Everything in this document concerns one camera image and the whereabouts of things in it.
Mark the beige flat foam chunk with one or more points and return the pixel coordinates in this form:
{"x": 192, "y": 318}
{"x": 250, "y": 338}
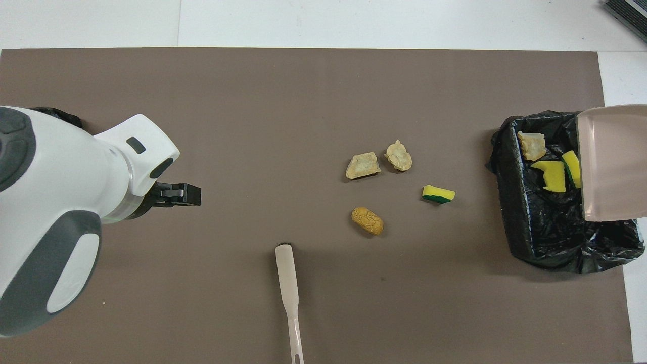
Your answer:
{"x": 363, "y": 166}

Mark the brown table mat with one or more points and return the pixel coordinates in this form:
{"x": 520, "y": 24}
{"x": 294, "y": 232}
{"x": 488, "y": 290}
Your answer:
{"x": 303, "y": 76}

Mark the brown cracked foam lump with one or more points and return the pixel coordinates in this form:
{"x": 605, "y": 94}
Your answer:
{"x": 367, "y": 221}

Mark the beige plastic dustpan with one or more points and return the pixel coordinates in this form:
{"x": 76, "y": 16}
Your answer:
{"x": 611, "y": 162}

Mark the dark ribbed device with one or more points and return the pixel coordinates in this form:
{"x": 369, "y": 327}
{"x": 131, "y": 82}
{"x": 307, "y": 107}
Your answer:
{"x": 629, "y": 15}

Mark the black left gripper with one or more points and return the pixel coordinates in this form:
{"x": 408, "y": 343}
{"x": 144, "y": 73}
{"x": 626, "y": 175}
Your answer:
{"x": 149, "y": 202}

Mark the yellow green sponge wedge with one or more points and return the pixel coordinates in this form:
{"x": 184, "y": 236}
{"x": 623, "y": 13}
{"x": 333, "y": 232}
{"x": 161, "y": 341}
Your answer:
{"x": 438, "y": 194}

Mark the notched yellow sponge piece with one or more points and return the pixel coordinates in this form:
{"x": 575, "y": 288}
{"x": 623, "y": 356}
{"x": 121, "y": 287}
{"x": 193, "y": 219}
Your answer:
{"x": 552, "y": 177}

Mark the black bag lined bin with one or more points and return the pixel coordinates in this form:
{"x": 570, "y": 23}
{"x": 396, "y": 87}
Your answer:
{"x": 65, "y": 119}
{"x": 556, "y": 237}

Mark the pale yellow foam chunk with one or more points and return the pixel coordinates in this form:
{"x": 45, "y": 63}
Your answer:
{"x": 532, "y": 145}

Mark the pale foam lump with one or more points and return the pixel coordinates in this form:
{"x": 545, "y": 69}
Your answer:
{"x": 399, "y": 155}

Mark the beige hand brush black bristles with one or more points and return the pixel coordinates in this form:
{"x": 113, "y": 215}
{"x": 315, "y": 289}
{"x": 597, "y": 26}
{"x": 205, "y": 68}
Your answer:
{"x": 286, "y": 273}

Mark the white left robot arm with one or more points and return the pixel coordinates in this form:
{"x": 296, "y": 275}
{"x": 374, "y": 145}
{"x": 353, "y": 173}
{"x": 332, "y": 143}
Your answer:
{"x": 60, "y": 192}

